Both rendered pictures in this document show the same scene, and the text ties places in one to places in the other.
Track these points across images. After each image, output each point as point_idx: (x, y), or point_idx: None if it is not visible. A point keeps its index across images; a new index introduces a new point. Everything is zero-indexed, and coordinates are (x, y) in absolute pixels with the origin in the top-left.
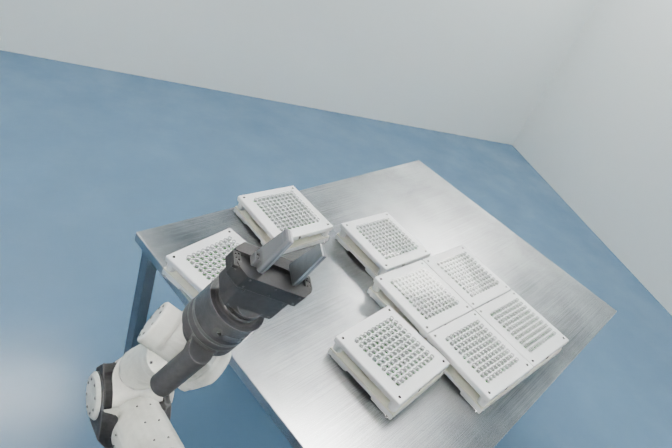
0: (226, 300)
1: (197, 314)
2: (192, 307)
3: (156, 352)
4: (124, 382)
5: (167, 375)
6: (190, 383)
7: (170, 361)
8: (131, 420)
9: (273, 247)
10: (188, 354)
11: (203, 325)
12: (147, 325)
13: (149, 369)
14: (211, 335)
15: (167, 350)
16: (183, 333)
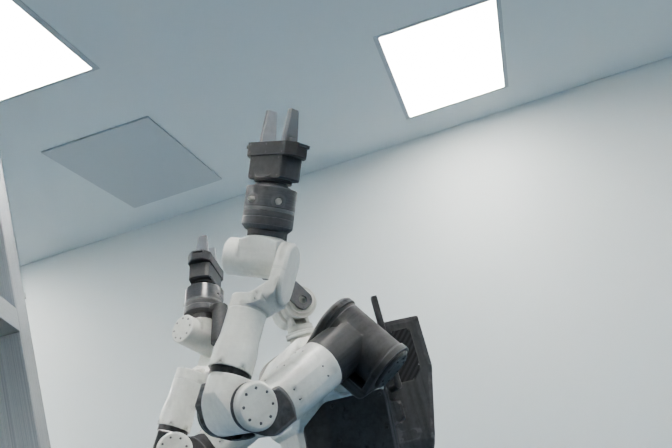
0: (209, 273)
1: (202, 294)
2: (195, 298)
3: (201, 332)
4: (181, 425)
5: (220, 323)
6: None
7: (214, 320)
8: None
9: (202, 243)
10: (220, 303)
11: (210, 294)
12: (182, 331)
13: (196, 372)
14: (216, 296)
15: (204, 326)
16: (202, 316)
